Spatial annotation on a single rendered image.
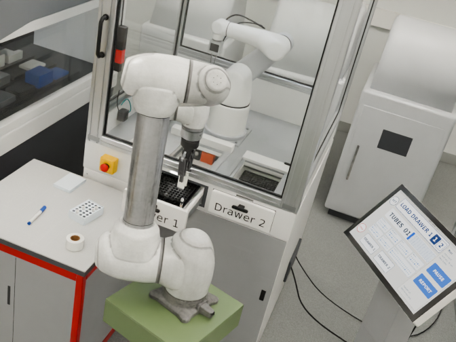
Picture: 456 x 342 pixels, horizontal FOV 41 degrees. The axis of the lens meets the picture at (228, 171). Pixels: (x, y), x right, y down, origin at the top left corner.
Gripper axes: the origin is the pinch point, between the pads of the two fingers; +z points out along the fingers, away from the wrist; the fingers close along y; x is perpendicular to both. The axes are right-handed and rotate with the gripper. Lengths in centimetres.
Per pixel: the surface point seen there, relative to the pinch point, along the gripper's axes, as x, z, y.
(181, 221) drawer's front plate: -6.1, 12.5, -10.8
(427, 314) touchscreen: -105, 1, -27
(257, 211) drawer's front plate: -32.0, 9.8, 11.8
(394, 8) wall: -50, -18, 341
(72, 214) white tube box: 38.1, 21.5, -21.1
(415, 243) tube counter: -95, -10, -3
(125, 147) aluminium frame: 33.3, 2.7, 13.2
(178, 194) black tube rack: 2.1, 10.3, 3.7
